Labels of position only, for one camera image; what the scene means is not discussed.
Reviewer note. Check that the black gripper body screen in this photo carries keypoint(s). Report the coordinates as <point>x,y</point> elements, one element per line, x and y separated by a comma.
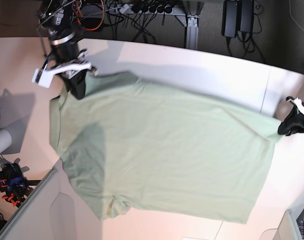
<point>64,46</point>

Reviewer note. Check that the light green T-shirt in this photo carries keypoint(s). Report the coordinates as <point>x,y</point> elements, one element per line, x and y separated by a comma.
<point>135,143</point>

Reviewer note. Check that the black power strip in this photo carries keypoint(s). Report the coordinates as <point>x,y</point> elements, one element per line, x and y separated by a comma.
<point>154,8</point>

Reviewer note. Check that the right black power adapter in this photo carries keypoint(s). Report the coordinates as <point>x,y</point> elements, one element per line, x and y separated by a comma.
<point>246,15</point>

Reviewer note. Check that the black power adapter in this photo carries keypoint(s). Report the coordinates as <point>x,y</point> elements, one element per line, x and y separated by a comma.
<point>246,15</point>
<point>229,19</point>

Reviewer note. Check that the white corner panel right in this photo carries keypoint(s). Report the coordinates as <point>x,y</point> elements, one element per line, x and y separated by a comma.
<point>287,230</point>

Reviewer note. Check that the left black power adapter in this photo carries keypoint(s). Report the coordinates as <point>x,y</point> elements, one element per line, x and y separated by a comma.
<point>229,19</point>

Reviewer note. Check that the white panel divider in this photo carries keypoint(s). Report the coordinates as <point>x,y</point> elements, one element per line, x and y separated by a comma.
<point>47,214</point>

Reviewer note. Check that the grey aluminium table leg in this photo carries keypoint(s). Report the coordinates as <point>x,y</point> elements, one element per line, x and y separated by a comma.
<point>192,33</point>

